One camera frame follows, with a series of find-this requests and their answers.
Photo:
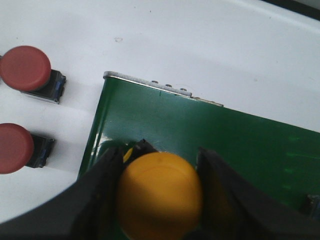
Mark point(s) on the red push button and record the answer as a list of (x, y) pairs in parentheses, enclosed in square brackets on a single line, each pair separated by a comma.
[(312, 207), (19, 148), (28, 70)]

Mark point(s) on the green conveyor belt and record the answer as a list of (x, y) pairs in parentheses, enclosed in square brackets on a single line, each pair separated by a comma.
[(281, 160)]

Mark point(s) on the steel far-side end plate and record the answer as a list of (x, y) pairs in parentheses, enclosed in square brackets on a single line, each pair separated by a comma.
[(156, 85)]

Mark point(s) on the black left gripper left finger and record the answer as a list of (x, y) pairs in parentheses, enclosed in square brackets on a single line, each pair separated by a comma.
[(84, 211)]

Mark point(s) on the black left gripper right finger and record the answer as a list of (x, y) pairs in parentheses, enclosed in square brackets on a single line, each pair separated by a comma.
[(233, 209)]

